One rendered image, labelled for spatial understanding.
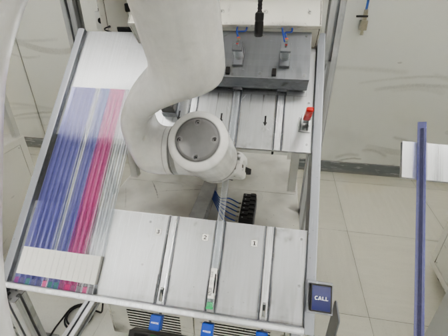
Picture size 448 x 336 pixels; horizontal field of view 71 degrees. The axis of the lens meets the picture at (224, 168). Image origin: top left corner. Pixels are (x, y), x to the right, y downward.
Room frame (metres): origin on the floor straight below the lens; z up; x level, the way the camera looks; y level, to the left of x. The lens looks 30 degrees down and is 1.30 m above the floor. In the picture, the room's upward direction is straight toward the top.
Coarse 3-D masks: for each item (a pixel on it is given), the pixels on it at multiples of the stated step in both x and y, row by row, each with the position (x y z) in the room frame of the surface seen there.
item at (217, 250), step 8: (232, 112) 0.73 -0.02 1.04; (232, 120) 0.72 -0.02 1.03; (232, 128) 0.70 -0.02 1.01; (232, 136) 0.69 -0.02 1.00; (224, 184) 0.60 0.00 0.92; (224, 192) 0.59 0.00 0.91; (224, 200) 0.58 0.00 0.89; (224, 208) 0.56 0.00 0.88; (224, 216) 0.55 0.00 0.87; (216, 232) 0.53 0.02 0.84; (216, 240) 0.51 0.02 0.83; (216, 248) 0.50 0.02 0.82; (216, 256) 0.49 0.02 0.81; (216, 264) 0.48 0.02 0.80; (208, 304) 0.42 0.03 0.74
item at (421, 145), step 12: (420, 132) 0.53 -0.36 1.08; (420, 144) 0.51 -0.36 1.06; (420, 156) 0.50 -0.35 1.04; (420, 168) 0.48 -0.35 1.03; (420, 180) 0.47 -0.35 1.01; (420, 192) 0.45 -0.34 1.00; (420, 204) 0.44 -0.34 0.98; (420, 216) 0.43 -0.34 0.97; (420, 228) 0.41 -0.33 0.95; (420, 240) 0.40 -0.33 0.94; (420, 252) 0.38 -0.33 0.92; (420, 264) 0.37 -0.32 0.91; (420, 276) 0.36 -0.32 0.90; (420, 288) 0.35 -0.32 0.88; (420, 300) 0.33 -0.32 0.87; (420, 312) 0.32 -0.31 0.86; (420, 324) 0.31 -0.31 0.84
